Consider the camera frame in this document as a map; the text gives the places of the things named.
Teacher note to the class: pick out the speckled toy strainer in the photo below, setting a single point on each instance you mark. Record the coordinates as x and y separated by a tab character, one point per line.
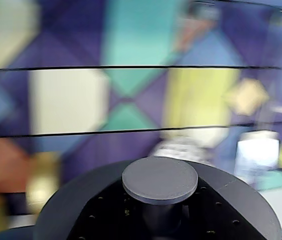
178	150

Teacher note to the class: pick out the colourful geometric backsplash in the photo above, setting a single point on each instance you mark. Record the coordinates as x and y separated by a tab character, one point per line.
56	100

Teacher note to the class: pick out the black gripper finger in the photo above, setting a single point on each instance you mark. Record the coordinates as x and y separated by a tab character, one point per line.
81	205
230	212

